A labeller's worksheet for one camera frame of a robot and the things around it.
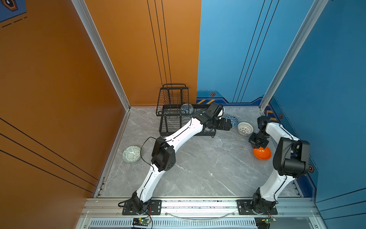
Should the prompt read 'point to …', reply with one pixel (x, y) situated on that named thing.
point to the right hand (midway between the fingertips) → (251, 145)
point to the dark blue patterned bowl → (234, 120)
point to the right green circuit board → (268, 220)
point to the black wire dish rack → (171, 98)
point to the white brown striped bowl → (245, 128)
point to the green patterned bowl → (131, 154)
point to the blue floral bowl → (187, 109)
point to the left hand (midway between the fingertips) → (226, 124)
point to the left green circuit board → (140, 222)
